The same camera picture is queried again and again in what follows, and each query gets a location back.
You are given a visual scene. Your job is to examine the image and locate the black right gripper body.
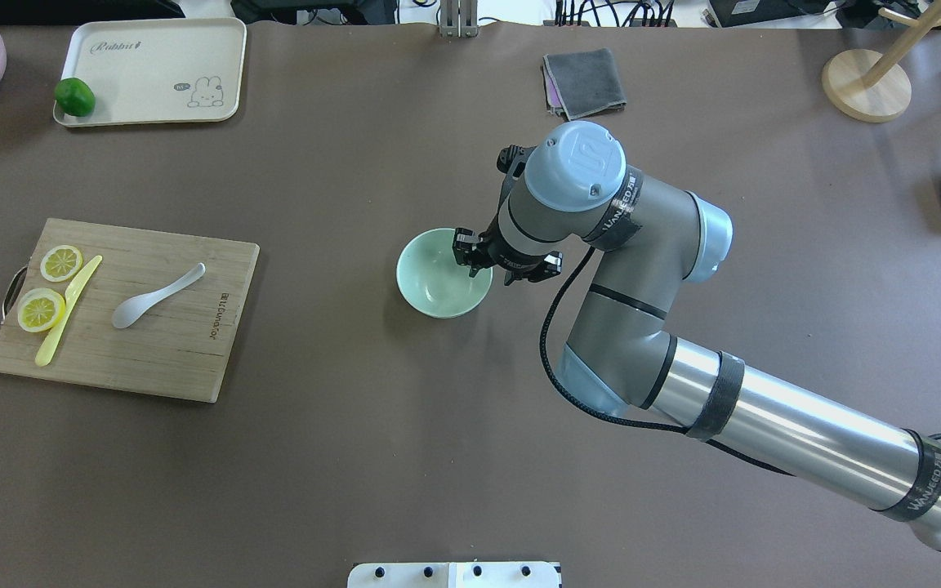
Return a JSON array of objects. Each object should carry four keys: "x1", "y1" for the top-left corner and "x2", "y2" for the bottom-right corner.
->
[{"x1": 479, "y1": 145, "x2": 563, "y2": 284}]

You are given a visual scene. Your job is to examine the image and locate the mint green bowl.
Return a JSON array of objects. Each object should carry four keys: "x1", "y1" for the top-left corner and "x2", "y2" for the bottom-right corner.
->
[{"x1": 396, "y1": 228, "x2": 493, "y2": 318}]

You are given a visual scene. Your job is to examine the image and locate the white ceramic spoon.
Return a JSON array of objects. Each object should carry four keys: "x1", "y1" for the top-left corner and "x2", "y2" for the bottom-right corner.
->
[{"x1": 111, "y1": 263, "x2": 206, "y2": 330}]

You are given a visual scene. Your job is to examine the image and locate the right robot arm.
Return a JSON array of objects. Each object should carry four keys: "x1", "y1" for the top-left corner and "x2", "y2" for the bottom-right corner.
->
[{"x1": 453, "y1": 122, "x2": 941, "y2": 555}]

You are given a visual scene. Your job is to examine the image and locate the stacked lemon slices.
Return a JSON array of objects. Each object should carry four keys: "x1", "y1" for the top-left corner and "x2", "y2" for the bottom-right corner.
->
[{"x1": 38, "y1": 244, "x2": 83, "y2": 283}]

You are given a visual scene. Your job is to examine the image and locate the green lime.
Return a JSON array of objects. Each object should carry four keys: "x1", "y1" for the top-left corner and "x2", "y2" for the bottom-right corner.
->
[{"x1": 53, "y1": 77, "x2": 96, "y2": 117}]

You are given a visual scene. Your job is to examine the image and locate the yellow plastic knife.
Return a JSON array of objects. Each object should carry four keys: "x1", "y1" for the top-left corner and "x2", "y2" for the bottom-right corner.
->
[{"x1": 34, "y1": 256, "x2": 102, "y2": 366}]

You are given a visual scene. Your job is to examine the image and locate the grey folded cloth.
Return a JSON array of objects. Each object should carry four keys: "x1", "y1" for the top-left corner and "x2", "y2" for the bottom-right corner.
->
[{"x1": 542, "y1": 47, "x2": 627, "y2": 122}]

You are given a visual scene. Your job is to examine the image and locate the cream rabbit tray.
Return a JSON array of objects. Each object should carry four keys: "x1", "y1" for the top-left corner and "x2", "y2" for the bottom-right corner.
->
[{"x1": 53, "y1": 16, "x2": 247, "y2": 127}]

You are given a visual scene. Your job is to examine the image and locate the wooden cutting board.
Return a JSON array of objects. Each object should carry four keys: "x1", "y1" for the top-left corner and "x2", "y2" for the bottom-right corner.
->
[{"x1": 0, "y1": 217, "x2": 259, "y2": 404}]

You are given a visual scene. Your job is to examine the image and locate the wooden mug tree stand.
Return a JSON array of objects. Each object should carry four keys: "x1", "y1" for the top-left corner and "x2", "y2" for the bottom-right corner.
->
[{"x1": 821, "y1": 1, "x2": 941, "y2": 123}]

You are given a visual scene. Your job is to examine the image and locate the lemon slice near handle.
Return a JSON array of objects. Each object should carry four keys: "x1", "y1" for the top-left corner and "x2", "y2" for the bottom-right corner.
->
[{"x1": 16, "y1": 287, "x2": 66, "y2": 332}]

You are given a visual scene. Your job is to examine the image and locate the aluminium frame post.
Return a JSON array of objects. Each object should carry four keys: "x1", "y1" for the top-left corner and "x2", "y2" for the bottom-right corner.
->
[{"x1": 438, "y1": 0, "x2": 480, "y2": 38}]

